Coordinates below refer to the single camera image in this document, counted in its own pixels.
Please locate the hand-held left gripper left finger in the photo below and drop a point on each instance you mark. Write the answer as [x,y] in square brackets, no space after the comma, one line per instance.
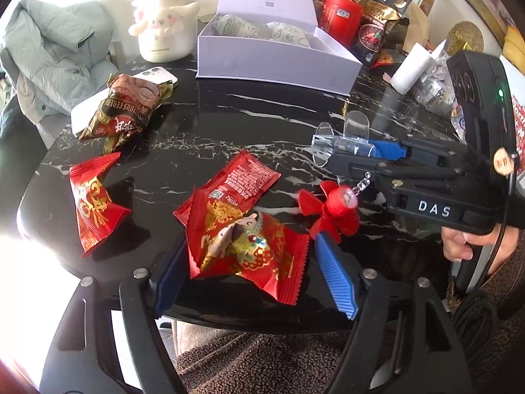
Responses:
[170,283]

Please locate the grey-blue down jacket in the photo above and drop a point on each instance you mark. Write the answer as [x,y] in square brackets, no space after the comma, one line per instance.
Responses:
[53,53]

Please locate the red sauce packet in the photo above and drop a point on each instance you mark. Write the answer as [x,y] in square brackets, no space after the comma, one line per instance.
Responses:
[242,180]

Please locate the clear plastic bag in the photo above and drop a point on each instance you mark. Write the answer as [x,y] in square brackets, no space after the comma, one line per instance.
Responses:
[439,90]

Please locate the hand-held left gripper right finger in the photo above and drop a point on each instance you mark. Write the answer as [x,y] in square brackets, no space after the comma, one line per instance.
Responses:
[336,275]

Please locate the white paper roll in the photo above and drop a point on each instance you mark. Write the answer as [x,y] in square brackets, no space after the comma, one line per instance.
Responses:
[412,69]

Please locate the round woven mat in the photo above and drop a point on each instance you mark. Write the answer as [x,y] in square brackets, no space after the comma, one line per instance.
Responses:
[465,37]

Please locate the yellow cushion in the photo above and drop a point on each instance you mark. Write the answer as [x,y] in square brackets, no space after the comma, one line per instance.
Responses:
[516,45]

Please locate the brown snack packet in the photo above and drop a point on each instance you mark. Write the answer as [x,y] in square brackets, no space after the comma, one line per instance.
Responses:
[123,111]

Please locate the person's right hand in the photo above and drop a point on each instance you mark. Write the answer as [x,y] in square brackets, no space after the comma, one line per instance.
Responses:
[455,242]

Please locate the large framed wall picture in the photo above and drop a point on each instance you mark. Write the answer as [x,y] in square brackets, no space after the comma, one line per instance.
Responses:
[488,4]

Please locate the person's right forearm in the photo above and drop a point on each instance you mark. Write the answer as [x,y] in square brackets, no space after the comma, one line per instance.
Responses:
[512,279]

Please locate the red canister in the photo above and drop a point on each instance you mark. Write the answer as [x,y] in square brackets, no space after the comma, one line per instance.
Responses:
[342,18]

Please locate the white bread packet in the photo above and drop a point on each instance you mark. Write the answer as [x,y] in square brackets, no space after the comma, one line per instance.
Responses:
[233,26]
[289,35]

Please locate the red gold-print snack packet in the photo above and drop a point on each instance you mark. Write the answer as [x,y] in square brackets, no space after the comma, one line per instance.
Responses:
[94,205]

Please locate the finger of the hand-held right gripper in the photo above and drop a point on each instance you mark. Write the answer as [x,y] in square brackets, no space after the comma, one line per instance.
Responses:
[352,165]
[389,150]

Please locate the brown paper bag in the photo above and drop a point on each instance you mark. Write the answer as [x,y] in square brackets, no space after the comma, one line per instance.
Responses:
[416,28]

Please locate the red toy fan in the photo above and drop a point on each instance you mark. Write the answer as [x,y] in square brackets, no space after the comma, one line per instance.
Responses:
[332,207]

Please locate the red cartoon-figure snack packet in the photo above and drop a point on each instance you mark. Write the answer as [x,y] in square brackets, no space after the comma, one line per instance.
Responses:
[242,250]

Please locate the lavender gift box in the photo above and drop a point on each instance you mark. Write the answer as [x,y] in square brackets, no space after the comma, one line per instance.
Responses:
[262,61]

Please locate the cream cartoon water bottle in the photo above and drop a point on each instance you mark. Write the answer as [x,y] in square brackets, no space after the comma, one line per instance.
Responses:
[164,28]

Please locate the brown fleece clothing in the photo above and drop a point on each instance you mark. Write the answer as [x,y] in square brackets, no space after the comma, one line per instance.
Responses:
[266,365]

